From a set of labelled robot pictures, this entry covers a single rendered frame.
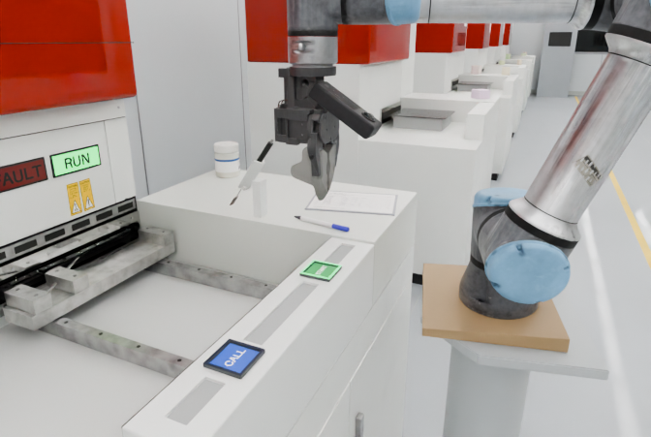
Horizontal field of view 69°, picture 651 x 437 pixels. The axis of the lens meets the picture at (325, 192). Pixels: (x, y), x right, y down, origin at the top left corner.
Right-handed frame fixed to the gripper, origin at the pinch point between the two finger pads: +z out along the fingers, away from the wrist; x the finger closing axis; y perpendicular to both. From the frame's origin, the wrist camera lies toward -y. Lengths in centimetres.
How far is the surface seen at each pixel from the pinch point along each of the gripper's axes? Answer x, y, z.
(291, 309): 12.2, 0.2, 15.0
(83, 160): -2, 58, 1
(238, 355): 25.4, 0.6, 14.2
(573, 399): -111, -57, 111
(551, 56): -1229, -40, 17
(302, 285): 4.8, 2.0, 15.0
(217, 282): -7.9, 29.8, 27.1
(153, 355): 18.7, 22.7, 25.6
